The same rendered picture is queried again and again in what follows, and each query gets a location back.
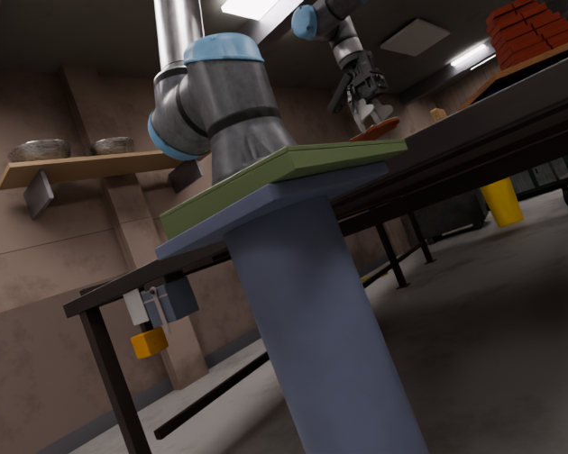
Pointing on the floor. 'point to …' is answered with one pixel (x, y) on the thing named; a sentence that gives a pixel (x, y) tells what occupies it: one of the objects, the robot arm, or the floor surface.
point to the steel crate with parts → (452, 215)
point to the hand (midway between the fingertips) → (372, 131)
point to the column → (314, 313)
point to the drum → (502, 202)
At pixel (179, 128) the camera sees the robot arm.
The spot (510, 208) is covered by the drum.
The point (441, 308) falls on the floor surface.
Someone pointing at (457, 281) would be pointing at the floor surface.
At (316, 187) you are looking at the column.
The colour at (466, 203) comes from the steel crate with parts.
